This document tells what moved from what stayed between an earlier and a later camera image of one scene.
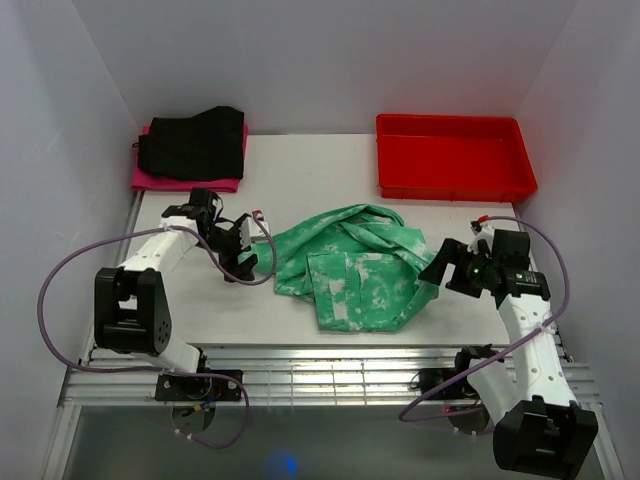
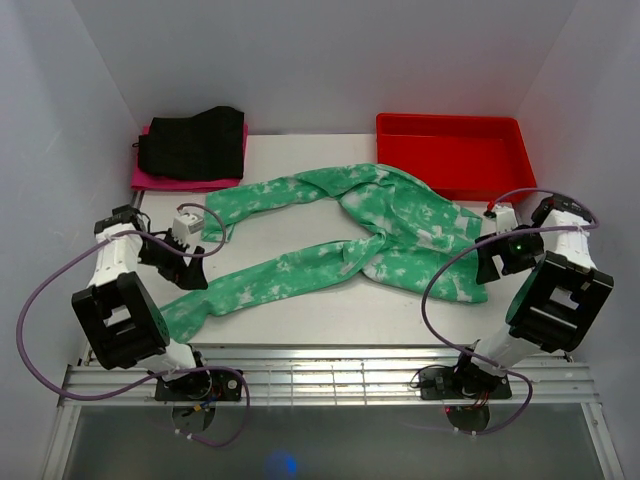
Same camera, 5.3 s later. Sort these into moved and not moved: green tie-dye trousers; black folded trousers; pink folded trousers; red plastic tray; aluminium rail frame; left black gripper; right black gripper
Moved: green tie-dye trousers; right black gripper; left black gripper
Not moved: black folded trousers; aluminium rail frame; red plastic tray; pink folded trousers
